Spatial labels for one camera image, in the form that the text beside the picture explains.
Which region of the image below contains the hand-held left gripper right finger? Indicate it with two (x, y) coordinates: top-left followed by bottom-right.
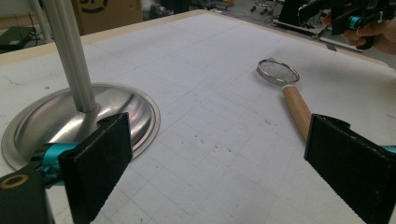
(304, 113), (396, 224)

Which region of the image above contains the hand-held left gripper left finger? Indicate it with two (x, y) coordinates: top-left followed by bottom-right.
(31, 112), (134, 224)

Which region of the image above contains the small strainer with wooden handle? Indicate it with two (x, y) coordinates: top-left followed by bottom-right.
(256, 57), (313, 143)

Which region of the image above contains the black equipment on tray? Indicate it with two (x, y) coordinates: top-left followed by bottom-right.
(272, 0), (334, 35)

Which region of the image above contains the metal stand with round base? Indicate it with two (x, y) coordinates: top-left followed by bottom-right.
(1, 0), (162, 172)

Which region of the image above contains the brown cardboard box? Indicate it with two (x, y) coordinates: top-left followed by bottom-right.
(70, 0), (145, 36)

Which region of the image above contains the white pole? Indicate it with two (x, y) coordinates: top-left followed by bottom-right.
(29, 0), (53, 43)

